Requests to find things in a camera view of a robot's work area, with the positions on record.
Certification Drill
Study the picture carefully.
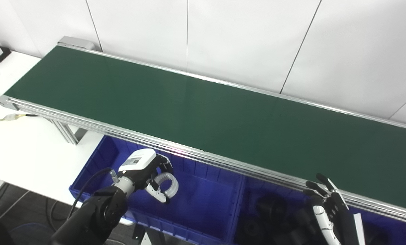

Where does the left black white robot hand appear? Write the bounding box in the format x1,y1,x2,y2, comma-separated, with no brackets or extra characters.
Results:
118,148,174,204

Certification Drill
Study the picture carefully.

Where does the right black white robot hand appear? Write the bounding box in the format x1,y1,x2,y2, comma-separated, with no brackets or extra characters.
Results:
303,173,365,245

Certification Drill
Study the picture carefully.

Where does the white toothed ring part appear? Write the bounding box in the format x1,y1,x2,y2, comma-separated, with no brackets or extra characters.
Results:
155,172,179,198

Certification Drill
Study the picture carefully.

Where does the blue bin with black parts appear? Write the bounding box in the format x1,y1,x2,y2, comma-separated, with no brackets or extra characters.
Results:
232,174,406,245

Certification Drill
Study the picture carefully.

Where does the black cylindrical part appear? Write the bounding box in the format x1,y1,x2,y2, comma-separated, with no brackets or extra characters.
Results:
255,195,287,219

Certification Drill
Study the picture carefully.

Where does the aluminium conveyor leg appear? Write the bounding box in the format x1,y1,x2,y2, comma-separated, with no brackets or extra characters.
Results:
51,119,80,146

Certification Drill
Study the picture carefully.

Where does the empty blue plastic bin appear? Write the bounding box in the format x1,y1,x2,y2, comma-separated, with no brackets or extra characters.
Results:
69,135,246,245

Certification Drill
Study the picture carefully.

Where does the black gear part with hole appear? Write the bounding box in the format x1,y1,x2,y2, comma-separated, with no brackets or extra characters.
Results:
240,218,269,243

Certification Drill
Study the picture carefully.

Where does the grey conveyor motor housing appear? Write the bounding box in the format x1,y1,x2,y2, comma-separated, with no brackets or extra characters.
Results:
57,36,96,52

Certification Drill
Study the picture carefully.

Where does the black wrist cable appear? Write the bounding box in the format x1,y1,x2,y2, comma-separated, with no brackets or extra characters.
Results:
67,166,118,219

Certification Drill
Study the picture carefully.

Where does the green conveyor belt aluminium frame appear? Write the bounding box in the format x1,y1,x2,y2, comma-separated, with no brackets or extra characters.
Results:
0,44,406,227

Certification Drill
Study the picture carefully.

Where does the table cable with white connector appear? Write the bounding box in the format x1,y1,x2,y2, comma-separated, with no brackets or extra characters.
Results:
0,114,40,130

